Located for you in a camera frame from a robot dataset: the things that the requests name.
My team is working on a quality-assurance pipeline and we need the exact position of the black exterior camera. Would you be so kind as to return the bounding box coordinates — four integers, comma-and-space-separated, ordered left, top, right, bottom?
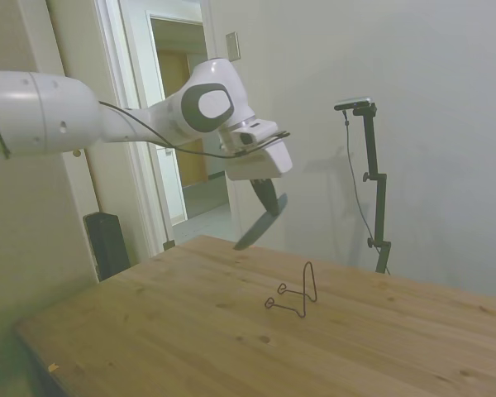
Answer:
333, 96, 374, 112

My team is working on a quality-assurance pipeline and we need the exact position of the beige wall switch plate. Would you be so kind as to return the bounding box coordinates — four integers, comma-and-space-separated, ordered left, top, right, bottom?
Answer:
225, 31, 241, 64

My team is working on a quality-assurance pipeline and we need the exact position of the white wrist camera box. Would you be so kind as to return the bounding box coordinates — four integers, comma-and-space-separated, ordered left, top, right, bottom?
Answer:
230, 119, 279, 146

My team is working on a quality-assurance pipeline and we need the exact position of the black wire plate stand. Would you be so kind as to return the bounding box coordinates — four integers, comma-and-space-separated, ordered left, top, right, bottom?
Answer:
264, 261, 318, 320

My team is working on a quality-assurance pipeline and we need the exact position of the black camera stand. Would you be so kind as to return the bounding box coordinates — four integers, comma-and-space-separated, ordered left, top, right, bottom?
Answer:
351, 103, 393, 275

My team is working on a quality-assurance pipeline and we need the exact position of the brown wooden hallway door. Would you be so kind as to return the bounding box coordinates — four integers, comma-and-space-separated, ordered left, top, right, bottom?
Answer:
156, 48, 210, 190

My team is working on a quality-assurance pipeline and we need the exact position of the white open door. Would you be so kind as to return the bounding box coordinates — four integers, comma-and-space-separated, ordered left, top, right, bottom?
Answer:
119, 12, 189, 227

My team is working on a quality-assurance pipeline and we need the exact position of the grey-blue plate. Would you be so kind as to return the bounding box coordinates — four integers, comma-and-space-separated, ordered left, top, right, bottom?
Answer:
232, 193, 289, 251

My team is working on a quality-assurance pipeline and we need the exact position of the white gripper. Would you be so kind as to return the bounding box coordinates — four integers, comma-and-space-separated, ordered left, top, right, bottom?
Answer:
219, 127, 294, 217

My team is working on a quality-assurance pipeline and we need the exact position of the black box on floor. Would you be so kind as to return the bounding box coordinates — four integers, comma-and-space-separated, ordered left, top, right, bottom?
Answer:
83, 211, 131, 283

